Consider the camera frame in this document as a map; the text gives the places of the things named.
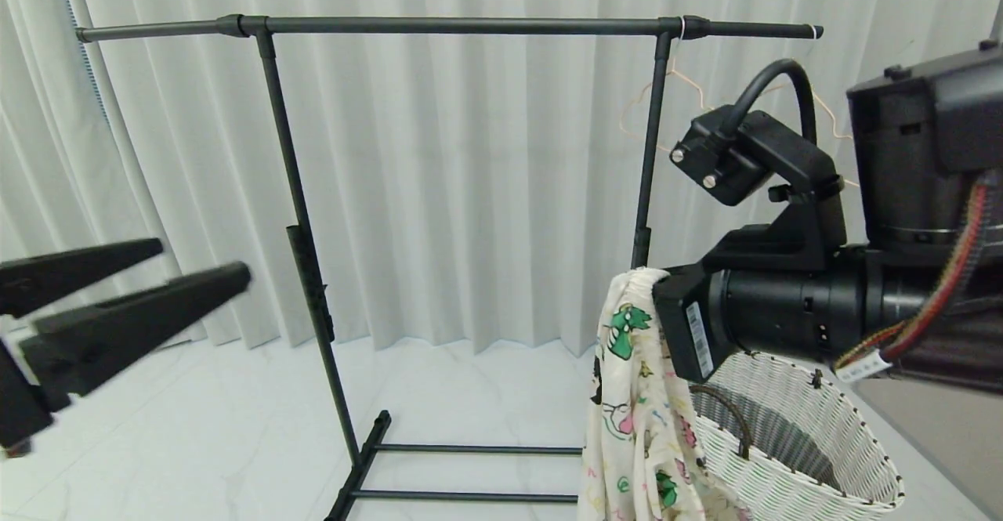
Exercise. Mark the white curtain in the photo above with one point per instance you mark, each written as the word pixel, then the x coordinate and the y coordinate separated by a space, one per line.
pixel 470 192

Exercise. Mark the black clothes rack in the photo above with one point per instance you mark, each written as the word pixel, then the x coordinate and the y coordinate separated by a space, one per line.
pixel 470 26

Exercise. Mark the cream printed garment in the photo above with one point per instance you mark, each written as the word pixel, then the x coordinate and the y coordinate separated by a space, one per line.
pixel 635 396

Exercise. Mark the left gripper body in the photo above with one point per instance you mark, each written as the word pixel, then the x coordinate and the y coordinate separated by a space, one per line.
pixel 16 403

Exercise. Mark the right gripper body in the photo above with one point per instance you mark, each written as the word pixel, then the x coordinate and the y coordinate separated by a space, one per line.
pixel 783 309

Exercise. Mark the pink clothes hanger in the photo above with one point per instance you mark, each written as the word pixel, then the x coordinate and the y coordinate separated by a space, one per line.
pixel 636 99
pixel 831 117

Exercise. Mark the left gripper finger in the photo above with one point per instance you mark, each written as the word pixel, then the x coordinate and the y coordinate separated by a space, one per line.
pixel 63 274
pixel 117 325

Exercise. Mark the white laundry basket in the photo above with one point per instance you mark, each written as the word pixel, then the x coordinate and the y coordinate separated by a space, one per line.
pixel 783 497

